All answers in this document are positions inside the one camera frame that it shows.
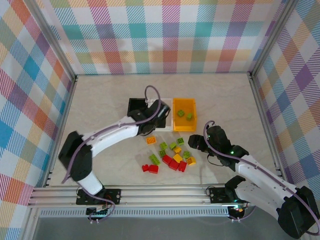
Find white plastic bin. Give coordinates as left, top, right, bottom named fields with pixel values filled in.
left=147, top=97, right=175, bottom=133

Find yellow plastic bin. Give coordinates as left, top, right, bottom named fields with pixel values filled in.
left=172, top=97, right=198, bottom=133

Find black plastic bin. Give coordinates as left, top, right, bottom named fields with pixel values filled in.
left=127, top=97, right=149, bottom=118

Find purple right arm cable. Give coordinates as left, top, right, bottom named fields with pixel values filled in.
left=202, top=120, right=320, bottom=236

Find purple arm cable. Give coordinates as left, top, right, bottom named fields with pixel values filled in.
left=61, top=85, right=166, bottom=224
left=202, top=120, right=320, bottom=236

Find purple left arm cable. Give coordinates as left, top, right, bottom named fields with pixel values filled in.
left=61, top=85, right=166, bottom=224

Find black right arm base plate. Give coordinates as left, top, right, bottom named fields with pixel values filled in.
left=208, top=186, right=256, bottom=204

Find aluminium table side rail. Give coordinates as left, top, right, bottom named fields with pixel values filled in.
left=249, top=73, right=287, bottom=185
left=42, top=74, right=78, bottom=188

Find aluminium mounting rail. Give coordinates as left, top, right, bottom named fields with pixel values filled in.
left=26, top=184, right=304, bottom=209

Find slotted grey cable duct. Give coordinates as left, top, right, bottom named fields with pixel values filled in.
left=37, top=208, right=231, bottom=218

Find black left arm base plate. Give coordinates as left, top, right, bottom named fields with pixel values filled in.
left=76, top=188, right=122, bottom=206

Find aluminium frame post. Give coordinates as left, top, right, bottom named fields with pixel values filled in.
left=23, top=0, right=77, bottom=81
left=248, top=0, right=300, bottom=80

